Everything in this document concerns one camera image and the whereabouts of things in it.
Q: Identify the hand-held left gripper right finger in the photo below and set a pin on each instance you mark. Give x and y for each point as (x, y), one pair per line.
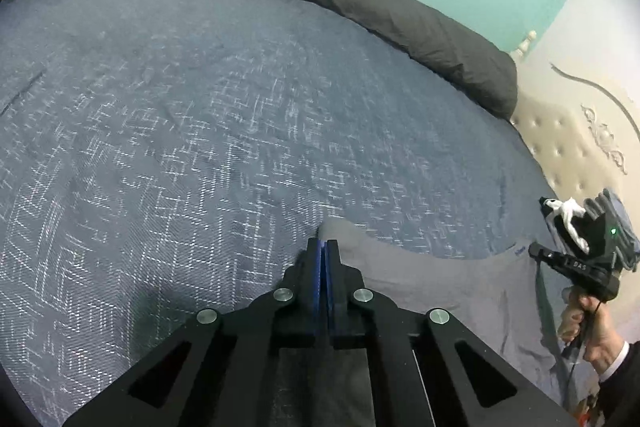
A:
(331, 297)

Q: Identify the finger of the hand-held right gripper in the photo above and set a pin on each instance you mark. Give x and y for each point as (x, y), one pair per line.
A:
(541, 253)

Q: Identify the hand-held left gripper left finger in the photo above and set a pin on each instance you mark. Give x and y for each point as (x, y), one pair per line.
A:
(317, 297)

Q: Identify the stack of clothes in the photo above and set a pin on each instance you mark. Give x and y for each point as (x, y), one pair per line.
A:
(567, 209)

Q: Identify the grey t-shirt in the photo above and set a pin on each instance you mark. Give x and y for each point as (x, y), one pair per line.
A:
(450, 297)

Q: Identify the person's right forearm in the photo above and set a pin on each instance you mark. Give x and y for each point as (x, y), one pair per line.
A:
(622, 387)

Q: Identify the person's right hand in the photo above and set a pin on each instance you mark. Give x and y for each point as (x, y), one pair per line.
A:
(605, 332)

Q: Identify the cream tufted headboard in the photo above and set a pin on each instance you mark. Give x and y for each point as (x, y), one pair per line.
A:
(565, 142)

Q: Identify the blue patterned bedspread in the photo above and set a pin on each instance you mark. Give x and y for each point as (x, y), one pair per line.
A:
(175, 132)

